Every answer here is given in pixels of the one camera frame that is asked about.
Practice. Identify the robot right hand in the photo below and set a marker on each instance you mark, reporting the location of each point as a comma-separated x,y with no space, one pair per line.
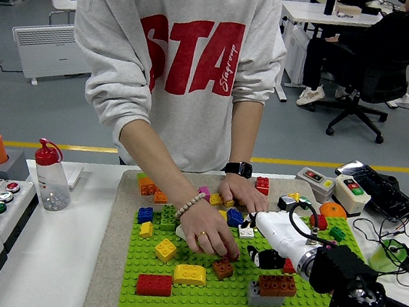
281,232

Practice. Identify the person's right hand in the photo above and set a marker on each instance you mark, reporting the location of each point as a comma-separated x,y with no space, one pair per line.
204,227

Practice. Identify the person's left hand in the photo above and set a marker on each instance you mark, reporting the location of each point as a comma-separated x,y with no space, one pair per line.
243,191

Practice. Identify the dark brown brick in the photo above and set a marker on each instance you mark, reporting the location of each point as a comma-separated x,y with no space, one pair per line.
286,285

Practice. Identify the green translucent cup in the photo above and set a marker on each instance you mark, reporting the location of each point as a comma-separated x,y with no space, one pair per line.
382,257

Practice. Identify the person's left forearm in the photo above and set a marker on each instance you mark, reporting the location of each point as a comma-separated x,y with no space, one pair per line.
244,132

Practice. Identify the person's right forearm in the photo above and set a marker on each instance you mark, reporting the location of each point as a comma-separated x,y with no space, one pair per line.
156,161

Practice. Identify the red tall brick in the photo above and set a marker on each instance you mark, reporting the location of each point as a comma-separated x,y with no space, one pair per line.
262,186

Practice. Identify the black smartwatch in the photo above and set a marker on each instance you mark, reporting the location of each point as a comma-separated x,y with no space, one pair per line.
241,168

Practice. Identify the black slope brick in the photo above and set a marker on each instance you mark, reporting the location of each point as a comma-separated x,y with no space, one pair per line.
284,204

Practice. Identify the blue brick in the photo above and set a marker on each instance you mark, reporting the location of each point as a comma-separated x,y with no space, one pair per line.
145,215
234,218

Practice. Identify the lime green tall brick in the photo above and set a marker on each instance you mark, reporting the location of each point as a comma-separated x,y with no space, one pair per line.
167,219

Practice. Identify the magenta tall brick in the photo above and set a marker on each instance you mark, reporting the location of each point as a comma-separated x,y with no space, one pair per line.
204,189

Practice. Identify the small yellow brick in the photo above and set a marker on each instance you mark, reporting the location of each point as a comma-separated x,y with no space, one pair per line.
294,196
146,229

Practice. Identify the green and white brick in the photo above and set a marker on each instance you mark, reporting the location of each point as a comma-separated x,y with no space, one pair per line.
306,201

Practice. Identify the large yellow brick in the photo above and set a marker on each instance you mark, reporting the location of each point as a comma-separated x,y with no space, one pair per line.
165,250

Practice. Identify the yellow curved brick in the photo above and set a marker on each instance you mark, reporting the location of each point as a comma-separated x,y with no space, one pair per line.
189,275

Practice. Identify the small orange brick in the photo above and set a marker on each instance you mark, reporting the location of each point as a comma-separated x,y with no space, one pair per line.
160,198

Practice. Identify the orange fruit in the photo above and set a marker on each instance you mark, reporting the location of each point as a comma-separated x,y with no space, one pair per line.
332,209

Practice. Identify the orange-brown brick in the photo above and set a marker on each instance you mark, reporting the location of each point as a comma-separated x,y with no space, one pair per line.
267,286

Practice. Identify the dark green brick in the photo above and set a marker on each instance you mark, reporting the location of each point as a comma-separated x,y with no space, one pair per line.
337,234

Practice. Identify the grey push-button box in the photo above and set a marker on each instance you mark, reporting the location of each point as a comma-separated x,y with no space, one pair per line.
315,180

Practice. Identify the orange long brick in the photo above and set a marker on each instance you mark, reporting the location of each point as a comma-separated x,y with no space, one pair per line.
146,187

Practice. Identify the grey long brick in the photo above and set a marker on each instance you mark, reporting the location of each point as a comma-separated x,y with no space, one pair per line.
263,301

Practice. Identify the red long brick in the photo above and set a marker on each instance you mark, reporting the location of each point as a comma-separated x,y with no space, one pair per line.
153,285

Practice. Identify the beige push-button box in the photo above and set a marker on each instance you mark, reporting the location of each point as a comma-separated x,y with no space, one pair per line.
352,202

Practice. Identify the lime green flat brick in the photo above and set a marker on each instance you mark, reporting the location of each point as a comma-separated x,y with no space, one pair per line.
142,176

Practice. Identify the standing person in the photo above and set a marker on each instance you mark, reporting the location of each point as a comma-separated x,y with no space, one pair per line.
177,126

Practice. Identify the grey-brown mat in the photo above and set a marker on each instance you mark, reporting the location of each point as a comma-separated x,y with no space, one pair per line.
109,263

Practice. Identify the black handheld controller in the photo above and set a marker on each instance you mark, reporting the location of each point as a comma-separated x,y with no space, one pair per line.
385,194

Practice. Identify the white flat panel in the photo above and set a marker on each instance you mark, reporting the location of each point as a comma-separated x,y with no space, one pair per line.
74,175

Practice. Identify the clear bottle red cap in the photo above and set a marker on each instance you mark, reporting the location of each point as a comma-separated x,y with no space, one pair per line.
52,184

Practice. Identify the black office chair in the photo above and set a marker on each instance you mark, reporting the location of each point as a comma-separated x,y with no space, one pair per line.
378,85

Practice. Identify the white desk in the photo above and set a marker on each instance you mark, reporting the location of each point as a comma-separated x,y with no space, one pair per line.
308,12

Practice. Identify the grey block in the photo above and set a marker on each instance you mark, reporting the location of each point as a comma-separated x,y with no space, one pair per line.
17,170

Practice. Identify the black bottle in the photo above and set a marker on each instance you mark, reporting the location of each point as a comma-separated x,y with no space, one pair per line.
330,2

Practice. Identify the tan wooden block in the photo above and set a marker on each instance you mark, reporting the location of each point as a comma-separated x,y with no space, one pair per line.
348,9

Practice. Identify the white panel heater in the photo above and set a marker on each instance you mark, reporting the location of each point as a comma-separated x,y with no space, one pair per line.
49,51

